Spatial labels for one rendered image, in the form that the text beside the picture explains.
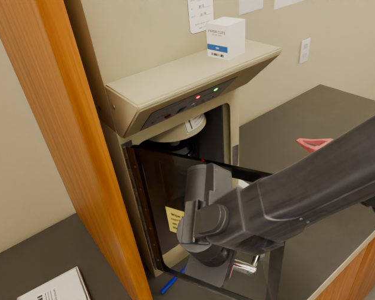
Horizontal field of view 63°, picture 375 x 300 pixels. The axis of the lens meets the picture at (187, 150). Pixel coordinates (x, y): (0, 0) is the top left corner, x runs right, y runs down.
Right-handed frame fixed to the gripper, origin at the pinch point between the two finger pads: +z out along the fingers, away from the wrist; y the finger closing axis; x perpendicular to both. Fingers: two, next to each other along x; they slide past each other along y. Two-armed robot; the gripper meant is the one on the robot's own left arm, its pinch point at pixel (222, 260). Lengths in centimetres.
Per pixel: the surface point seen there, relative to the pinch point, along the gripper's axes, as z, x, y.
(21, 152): 2, -67, -10
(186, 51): -20.2, -14.3, -31.6
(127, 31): -30.2, -19.3, -25.2
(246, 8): 19, -26, -95
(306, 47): 59, -7, -118
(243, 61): -19.7, -2.6, -30.7
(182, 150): 5.0, -19.7, -22.6
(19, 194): 12, -70, 1
